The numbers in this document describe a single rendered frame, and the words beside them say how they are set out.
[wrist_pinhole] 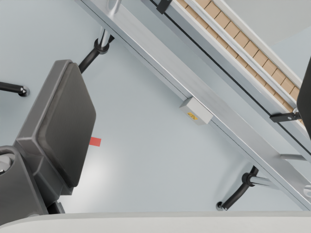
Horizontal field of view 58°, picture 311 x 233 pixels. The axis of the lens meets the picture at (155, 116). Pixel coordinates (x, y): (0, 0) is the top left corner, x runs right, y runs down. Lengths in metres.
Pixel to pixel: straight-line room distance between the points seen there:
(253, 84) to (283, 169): 0.62
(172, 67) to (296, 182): 0.75
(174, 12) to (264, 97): 0.34
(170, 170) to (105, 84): 0.63
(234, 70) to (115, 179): 1.02
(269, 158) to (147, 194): 0.72
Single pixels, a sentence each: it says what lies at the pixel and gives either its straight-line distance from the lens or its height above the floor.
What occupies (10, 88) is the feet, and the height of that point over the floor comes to 0.09.
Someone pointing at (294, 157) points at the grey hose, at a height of 0.64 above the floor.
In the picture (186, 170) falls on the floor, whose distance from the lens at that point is 1.73.
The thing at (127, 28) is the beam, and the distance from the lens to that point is 1.15.
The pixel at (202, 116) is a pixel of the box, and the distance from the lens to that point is 1.17.
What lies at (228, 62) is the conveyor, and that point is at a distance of 0.81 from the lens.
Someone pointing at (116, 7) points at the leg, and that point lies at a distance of 1.12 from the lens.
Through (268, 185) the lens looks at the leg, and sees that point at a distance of 1.63.
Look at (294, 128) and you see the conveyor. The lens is 0.91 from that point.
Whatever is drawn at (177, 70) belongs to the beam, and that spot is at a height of 0.55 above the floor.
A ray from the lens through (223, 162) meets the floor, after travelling 1.84.
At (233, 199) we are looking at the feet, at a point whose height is 0.10.
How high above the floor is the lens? 1.59
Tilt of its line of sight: 73 degrees down
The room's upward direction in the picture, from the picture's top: 70 degrees clockwise
